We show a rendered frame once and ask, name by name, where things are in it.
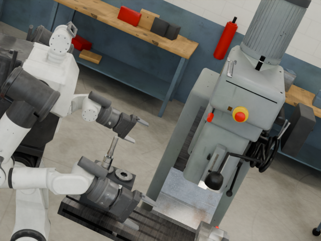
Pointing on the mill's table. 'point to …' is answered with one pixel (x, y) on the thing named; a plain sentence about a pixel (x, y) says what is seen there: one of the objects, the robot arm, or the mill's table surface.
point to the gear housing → (228, 119)
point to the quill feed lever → (235, 178)
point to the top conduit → (281, 116)
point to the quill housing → (197, 158)
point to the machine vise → (204, 230)
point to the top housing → (250, 89)
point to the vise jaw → (204, 238)
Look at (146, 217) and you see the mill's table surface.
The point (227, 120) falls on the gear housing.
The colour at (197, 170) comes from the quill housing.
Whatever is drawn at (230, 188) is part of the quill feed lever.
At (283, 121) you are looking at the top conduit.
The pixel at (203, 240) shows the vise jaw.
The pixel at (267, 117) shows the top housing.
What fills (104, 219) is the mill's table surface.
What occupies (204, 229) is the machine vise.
